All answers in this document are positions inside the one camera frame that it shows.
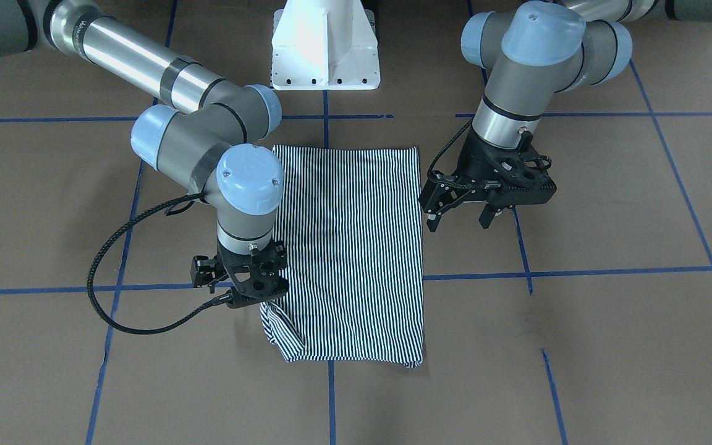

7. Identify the navy white striped polo shirt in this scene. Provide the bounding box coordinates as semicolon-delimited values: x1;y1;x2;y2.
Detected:
260;145;424;368

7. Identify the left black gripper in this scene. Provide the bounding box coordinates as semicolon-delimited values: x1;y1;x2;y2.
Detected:
419;130;557;233

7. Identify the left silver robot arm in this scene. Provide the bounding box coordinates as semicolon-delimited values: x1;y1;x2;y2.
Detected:
419;1;712;232

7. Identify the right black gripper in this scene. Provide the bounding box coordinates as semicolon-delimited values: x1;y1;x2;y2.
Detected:
190;240;289;309

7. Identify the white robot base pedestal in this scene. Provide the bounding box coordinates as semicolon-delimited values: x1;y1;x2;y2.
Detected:
269;1;381;91

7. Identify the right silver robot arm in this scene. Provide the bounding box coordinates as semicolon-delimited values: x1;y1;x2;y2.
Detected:
0;1;289;308

